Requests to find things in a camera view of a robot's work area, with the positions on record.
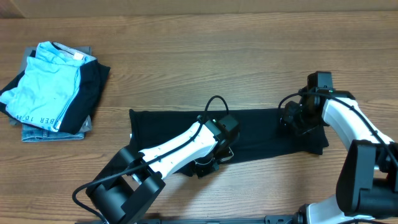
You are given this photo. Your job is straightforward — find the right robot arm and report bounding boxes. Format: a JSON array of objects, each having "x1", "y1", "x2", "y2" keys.
[{"x1": 279, "y1": 72, "x2": 397, "y2": 224}]

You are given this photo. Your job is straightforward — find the black folded garment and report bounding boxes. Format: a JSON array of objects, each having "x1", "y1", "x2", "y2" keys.
[{"x1": 1, "y1": 49, "x2": 110, "y2": 134}]

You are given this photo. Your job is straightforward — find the folded blue jeans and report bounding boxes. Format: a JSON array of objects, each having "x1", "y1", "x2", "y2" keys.
[{"x1": 21, "y1": 124, "x2": 85, "y2": 142}]

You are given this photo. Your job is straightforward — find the light blue folded t-shirt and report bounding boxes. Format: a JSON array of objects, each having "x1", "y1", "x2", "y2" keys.
[{"x1": 1, "y1": 41, "x2": 96, "y2": 132}]

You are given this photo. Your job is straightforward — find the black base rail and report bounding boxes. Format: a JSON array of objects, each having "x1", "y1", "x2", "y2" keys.
[{"x1": 135, "y1": 213, "x2": 306, "y2": 224}]

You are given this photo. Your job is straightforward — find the black t-shirt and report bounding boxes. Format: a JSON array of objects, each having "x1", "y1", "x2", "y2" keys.
[{"x1": 129, "y1": 109, "x2": 329, "y2": 164}]

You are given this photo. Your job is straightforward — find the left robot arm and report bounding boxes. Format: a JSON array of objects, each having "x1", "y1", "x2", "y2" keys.
[{"x1": 86, "y1": 114, "x2": 240, "y2": 224}]

